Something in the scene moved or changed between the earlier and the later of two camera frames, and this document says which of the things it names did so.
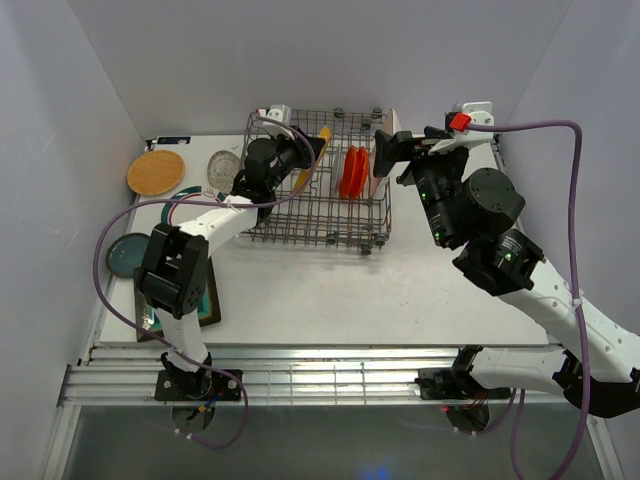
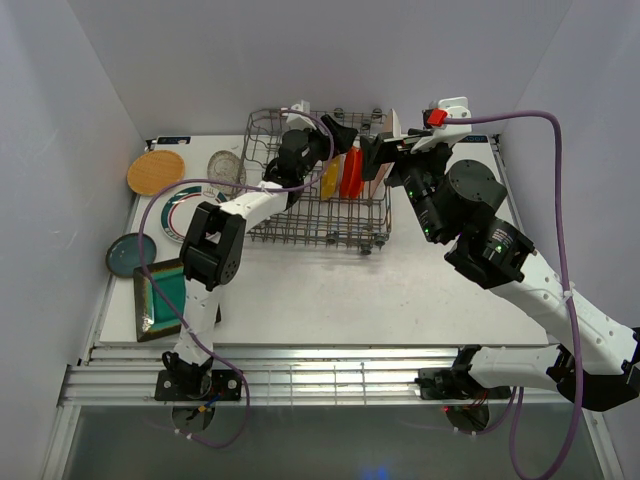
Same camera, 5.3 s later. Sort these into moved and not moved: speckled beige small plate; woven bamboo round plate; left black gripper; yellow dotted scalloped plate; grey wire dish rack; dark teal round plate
Moved: left black gripper; yellow dotted scalloped plate
Not moved: dark teal round plate; woven bamboo round plate; grey wire dish rack; speckled beige small plate
